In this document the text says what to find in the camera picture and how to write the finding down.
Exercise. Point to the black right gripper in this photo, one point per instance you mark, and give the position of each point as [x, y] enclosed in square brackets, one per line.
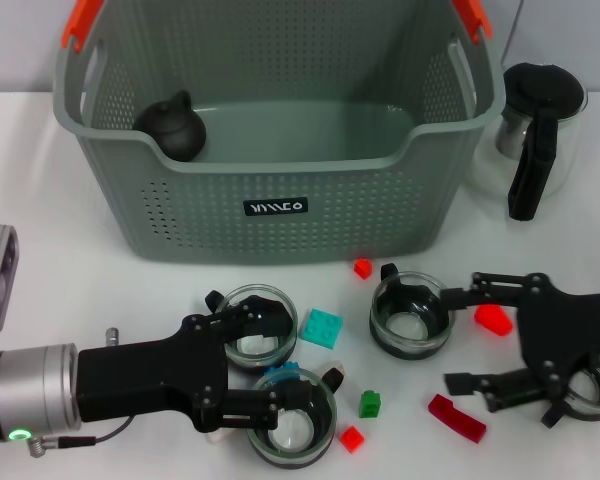
[570, 325]

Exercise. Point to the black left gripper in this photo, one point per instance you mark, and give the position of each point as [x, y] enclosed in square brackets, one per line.
[145, 375]

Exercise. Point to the glass teacup with black sleeve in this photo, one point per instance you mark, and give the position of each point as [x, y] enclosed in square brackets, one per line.
[290, 435]
[587, 395]
[250, 348]
[410, 330]

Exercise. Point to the grey perforated plastic storage bin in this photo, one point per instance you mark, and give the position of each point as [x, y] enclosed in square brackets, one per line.
[330, 210]

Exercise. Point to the red sloped toy brick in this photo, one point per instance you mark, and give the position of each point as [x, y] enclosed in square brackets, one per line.
[495, 322]

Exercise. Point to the blue toy brick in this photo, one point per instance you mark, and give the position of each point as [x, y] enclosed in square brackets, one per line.
[280, 372]

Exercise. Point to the teal square toy brick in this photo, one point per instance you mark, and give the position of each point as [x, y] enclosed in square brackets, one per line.
[322, 330]

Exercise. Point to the dark red curved toy brick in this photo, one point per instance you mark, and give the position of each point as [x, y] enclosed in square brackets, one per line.
[455, 417]

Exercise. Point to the small green toy brick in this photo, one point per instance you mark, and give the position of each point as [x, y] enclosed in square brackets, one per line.
[370, 405]

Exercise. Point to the small red toy brick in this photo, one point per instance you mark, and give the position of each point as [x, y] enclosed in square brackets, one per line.
[351, 440]
[362, 269]

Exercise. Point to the black clay teapot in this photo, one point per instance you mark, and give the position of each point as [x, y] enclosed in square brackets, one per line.
[175, 132]

